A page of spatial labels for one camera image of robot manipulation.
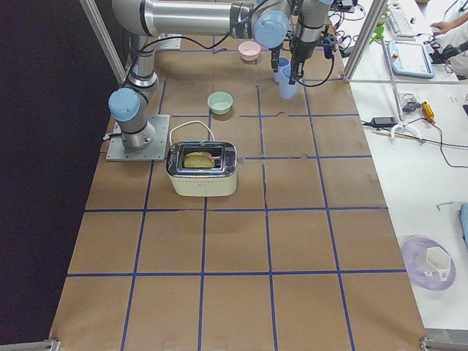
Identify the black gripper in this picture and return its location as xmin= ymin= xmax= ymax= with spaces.
xmin=271 ymin=31 xmax=337 ymax=83

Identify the blue cup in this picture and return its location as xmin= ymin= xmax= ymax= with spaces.
xmin=279 ymin=79 xmax=299 ymax=99
xmin=273 ymin=57 xmax=290 ymax=83

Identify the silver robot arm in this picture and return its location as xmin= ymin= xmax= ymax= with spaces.
xmin=229 ymin=0 xmax=336 ymax=85
xmin=108 ymin=1 xmax=259 ymax=154

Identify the person hand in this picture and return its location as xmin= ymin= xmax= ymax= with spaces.
xmin=430 ymin=21 xmax=453 ymax=36

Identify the pink bowl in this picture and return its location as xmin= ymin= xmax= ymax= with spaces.
xmin=238 ymin=41 xmax=261 ymax=62

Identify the green bowl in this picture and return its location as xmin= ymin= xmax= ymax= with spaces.
xmin=207 ymin=91 xmax=233 ymax=115

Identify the green plastic clamp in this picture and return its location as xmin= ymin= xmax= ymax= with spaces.
xmin=369 ymin=25 xmax=385 ymax=45

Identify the black power adapter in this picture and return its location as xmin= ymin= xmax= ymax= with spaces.
xmin=371 ymin=117 xmax=398 ymax=128

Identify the white keyboard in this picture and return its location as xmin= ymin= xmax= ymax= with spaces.
xmin=387 ymin=7 xmax=416 ymax=38

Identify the teach pendant tablet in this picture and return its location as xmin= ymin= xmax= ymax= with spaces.
xmin=387 ymin=40 xmax=434 ymax=79

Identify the toast slice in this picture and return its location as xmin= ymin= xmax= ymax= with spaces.
xmin=183 ymin=151 xmax=216 ymax=169

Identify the white plastic clamp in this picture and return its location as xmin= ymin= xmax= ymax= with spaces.
xmin=390 ymin=123 xmax=423 ymax=142

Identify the cream toaster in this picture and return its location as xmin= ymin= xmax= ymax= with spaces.
xmin=166 ymin=141 xmax=238 ymax=197

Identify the yellow screwdriver tool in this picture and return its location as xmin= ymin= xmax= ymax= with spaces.
xmin=421 ymin=102 xmax=436 ymax=125

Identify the purple plastic plate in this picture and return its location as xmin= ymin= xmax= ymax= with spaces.
xmin=401 ymin=236 xmax=456 ymax=291

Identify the white hexagonal cup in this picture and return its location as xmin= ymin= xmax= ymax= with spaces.
xmin=424 ymin=247 xmax=451 ymax=282

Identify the white toaster power cord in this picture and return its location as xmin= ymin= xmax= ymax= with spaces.
xmin=169 ymin=121 xmax=216 ymax=146

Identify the aluminium frame post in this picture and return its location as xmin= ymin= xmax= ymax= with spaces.
xmin=342 ymin=0 xmax=387 ymax=83

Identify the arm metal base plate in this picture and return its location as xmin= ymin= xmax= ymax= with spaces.
xmin=106 ymin=114 xmax=170 ymax=162

